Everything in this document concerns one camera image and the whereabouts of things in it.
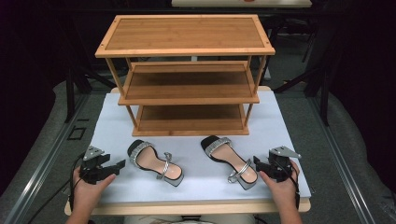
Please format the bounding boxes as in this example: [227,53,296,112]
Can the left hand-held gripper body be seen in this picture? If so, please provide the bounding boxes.
[78,145,110,186]

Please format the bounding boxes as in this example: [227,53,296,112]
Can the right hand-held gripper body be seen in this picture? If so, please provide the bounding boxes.
[264,146,303,184]

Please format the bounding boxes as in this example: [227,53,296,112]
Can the black silver strappy sandal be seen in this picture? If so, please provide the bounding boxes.
[126,139,185,188]
[200,134,260,191]

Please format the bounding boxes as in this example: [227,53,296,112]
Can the wooden three-tier shoe rack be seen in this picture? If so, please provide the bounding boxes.
[94,13,276,138]

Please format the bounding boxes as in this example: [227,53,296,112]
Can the person's left hand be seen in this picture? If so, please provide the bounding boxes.
[72,166,117,217]

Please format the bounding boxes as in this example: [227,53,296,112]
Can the person's right hand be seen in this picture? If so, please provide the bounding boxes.
[259,160,301,213]

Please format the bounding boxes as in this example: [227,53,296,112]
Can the black metal stand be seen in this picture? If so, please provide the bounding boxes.
[273,27,332,127]
[46,12,118,124]

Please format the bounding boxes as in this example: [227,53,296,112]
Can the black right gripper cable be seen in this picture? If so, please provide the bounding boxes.
[281,158,302,210]

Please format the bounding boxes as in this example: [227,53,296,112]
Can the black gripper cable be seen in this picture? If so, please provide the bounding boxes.
[281,158,302,210]
[27,152,87,224]

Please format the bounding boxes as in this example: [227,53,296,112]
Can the black square floor frame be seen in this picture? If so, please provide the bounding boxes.
[66,125,87,141]

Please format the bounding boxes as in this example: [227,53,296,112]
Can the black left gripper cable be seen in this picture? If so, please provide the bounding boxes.
[27,152,87,224]

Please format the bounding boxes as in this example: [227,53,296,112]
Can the aluminium floor rail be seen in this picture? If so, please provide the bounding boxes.
[306,94,379,224]
[2,92,92,224]

